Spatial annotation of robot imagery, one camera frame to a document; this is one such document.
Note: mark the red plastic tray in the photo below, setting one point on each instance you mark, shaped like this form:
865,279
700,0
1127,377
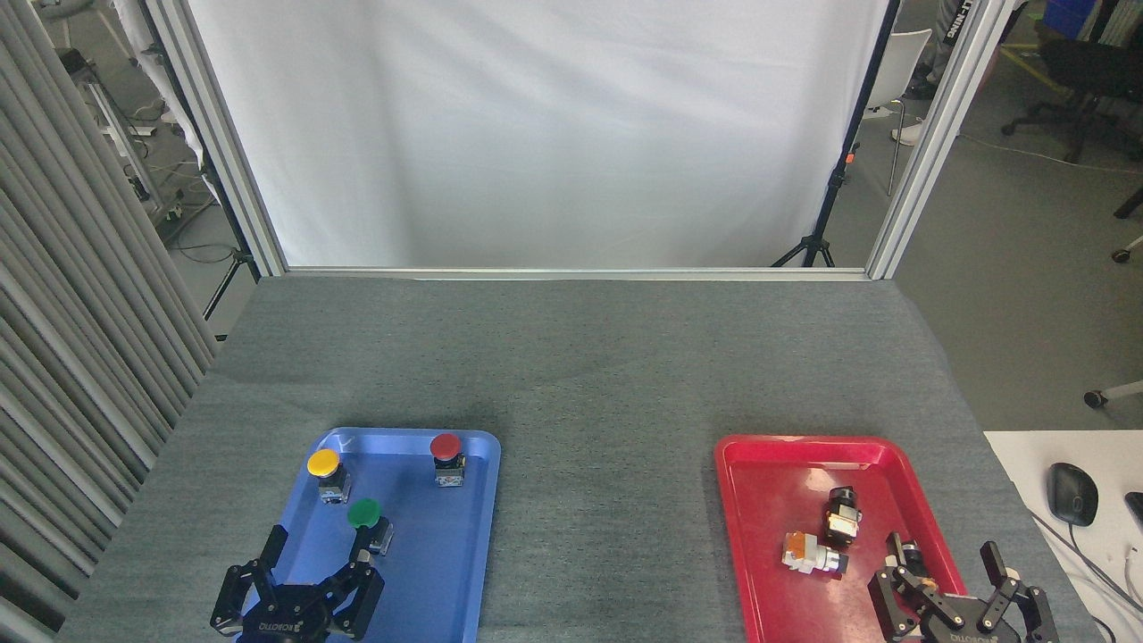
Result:
786,500

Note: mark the orange and white switch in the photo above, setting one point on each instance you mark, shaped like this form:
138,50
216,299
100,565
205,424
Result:
808,554

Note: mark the black computer mouse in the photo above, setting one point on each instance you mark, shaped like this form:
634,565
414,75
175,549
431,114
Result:
1072,493

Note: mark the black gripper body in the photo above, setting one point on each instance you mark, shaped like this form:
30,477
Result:
290,616
969,630

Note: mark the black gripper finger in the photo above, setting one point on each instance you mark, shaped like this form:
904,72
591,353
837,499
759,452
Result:
1018,603
239,594
359,594
897,598

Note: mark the blue plastic tray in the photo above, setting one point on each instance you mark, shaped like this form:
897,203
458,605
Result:
429,554

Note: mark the yellow push button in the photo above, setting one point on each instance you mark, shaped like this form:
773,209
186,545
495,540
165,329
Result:
323,463

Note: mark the metal cart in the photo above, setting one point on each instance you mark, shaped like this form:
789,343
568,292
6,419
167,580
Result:
116,134

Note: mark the white chair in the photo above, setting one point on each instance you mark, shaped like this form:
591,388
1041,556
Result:
897,62

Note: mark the grey ribbed curtain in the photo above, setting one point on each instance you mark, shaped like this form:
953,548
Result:
71,313

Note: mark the silver aluminium frame post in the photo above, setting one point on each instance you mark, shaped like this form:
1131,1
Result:
938,134
214,134

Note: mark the black keyboard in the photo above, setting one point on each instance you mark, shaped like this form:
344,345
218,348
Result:
1136,509

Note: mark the white chair leg with caster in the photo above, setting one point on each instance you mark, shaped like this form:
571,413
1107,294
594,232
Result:
1116,391

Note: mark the red push button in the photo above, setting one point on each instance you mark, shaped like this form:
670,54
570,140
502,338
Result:
446,446

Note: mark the black light stand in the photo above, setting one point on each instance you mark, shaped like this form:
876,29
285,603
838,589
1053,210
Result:
234,241

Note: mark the silver aluminium frame rail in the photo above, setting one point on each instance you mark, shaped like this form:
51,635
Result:
571,273

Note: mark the black and orange switch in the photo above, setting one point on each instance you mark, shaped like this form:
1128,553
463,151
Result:
915,555

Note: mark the white desk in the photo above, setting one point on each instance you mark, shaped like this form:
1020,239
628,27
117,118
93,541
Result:
1027,451

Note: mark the black office chair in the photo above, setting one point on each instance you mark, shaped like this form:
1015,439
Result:
1085,71

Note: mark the black and white switch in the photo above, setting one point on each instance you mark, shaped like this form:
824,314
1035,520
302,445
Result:
841,518

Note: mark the white backdrop cloth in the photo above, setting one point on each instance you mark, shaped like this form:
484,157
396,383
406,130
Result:
536,134

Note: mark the black tripod stand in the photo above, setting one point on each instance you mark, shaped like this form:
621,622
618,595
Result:
835,187

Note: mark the green push button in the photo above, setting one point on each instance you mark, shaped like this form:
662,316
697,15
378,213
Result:
364,513

